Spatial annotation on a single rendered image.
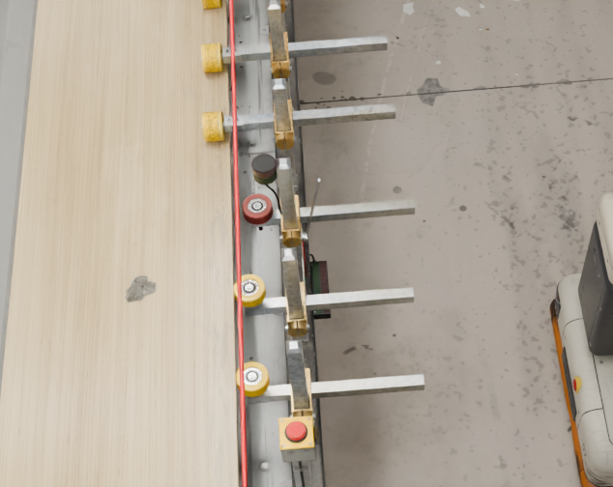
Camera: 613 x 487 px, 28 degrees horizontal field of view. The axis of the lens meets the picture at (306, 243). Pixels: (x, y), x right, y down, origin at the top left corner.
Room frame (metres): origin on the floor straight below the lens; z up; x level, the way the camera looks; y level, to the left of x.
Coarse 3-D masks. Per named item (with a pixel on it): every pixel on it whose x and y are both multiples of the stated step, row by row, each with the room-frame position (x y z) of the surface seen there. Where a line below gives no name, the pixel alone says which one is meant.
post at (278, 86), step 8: (272, 80) 2.07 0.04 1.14; (280, 80) 2.07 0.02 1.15; (272, 88) 2.05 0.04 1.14; (280, 88) 2.05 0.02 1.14; (280, 96) 2.05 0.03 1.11; (280, 104) 2.05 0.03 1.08; (280, 112) 2.05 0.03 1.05; (288, 112) 2.05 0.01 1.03; (280, 120) 2.05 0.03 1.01; (288, 120) 2.04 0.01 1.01; (280, 128) 2.05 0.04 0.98; (288, 128) 2.04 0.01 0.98; (280, 152) 2.05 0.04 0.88; (288, 152) 2.05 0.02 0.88; (296, 184) 2.04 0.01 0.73
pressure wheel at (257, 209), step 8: (248, 200) 1.87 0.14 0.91; (256, 200) 1.87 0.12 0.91; (264, 200) 1.87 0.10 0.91; (248, 208) 1.85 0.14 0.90; (256, 208) 1.85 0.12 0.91; (264, 208) 1.85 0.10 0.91; (272, 208) 1.85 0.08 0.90; (248, 216) 1.82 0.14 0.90; (256, 216) 1.82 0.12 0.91; (264, 216) 1.82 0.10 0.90; (256, 224) 1.82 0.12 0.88
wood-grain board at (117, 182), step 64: (64, 0) 2.69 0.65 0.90; (128, 0) 2.66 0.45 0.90; (192, 0) 2.63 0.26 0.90; (64, 64) 2.43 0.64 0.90; (128, 64) 2.41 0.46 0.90; (192, 64) 2.38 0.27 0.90; (64, 128) 2.19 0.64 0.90; (128, 128) 2.17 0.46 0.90; (192, 128) 2.14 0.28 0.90; (64, 192) 1.97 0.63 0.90; (128, 192) 1.95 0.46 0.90; (192, 192) 1.92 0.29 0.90; (64, 256) 1.76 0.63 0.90; (128, 256) 1.74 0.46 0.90; (192, 256) 1.72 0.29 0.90; (64, 320) 1.57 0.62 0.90; (128, 320) 1.55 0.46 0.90; (192, 320) 1.53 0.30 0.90; (64, 384) 1.39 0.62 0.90; (128, 384) 1.37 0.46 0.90; (192, 384) 1.36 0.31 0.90; (0, 448) 1.24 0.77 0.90; (64, 448) 1.22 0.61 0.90; (128, 448) 1.21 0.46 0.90; (192, 448) 1.19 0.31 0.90
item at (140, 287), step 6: (138, 276) 1.67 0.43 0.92; (144, 276) 1.67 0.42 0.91; (132, 282) 1.66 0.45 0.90; (138, 282) 1.65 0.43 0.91; (144, 282) 1.65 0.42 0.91; (150, 282) 1.65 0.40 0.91; (132, 288) 1.63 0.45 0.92; (138, 288) 1.63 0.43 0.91; (144, 288) 1.63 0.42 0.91; (150, 288) 1.63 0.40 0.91; (156, 288) 1.64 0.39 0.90; (126, 294) 1.63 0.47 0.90; (132, 294) 1.62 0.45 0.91; (138, 294) 1.62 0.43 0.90; (144, 294) 1.62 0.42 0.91; (132, 300) 1.61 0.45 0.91; (138, 300) 1.60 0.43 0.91
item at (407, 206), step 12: (348, 204) 1.86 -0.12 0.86; (360, 204) 1.86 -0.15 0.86; (372, 204) 1.85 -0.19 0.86; (384, 204) 1.85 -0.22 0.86; (396, 204) 1.84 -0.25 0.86; (408, 204) 1.84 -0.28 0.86; (276, 216) 1.84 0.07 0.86; (300, 216) 1.84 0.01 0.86; (312, 216) 1.84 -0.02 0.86; (324, 216) 1.83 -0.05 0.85; (336, 216) 1.83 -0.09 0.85; (348, 216) 1.83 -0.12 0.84; (360, 216) 1.83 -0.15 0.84; (372, 216) 1.83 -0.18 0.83
